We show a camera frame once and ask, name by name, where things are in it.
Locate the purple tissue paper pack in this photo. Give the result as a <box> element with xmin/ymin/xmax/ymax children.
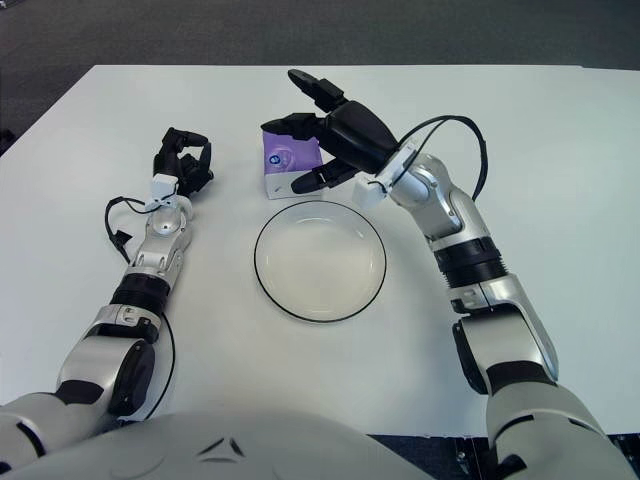
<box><xmin>260</xmin><ymin>130</ymin><xmax>336</xmax><ymax>201</ymax></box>

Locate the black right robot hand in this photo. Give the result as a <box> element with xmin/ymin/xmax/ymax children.
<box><xmin>259</xmin><ymin>68</ymin><xmax>401</xmax><ymax>196</ymax></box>

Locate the white plate with black rim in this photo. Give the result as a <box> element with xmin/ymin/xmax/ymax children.
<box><xmin>253</xmin><ymin>200</ymin><xmax>388</xmax><ymax>323</ymax></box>

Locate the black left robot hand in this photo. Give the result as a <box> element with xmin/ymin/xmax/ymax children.
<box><xmin>152</xmin><ymin>127</ymin><xmax>216</xmax><ymax>199</ymax></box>

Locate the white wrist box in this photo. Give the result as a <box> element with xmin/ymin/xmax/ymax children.
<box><xmin>354</xmin><ymin>174</ymin><xmax>386</xmax><ymax>211</ymax></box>
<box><xmin>151</xmin><ymin>173</ymin><xmax>180</xmax><ymax>201</ymax></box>

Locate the grey robot torso shell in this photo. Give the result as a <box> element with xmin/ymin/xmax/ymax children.
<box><xmin>9</xmin><ymin>409</ymin><xmax>436</xmax><ymax>480</ymax></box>

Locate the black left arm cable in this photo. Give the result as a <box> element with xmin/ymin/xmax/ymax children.
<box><xmin>103</xmin><ymin>196</ymin><xmax>176</xmax><ymax>421</ymax></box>

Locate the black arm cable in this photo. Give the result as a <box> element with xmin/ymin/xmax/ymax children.
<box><xmin>397</xmin><ymin>115</ymin><xmax>489</xmax><ymax>201</ymax></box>
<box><xmin>103</xmin><ymin>196</ymin><xmax>176</xmax><ymax>421</ymax></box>

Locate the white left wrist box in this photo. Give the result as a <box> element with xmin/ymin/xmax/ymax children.
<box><xmin>151</xmin><ymin>173</ymin><xmax>180</xmax><ymax>201</ymax></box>

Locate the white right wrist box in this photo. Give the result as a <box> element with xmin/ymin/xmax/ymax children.
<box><xmin>354</xmin><ymin>174</ymin><xmax>386</xmax><ymax>211</ymax></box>

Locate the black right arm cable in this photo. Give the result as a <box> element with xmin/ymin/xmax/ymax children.
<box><xmin>397</xmin><ymin>115</ymin><xmax>489</xmax><ymax>201</ymax></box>

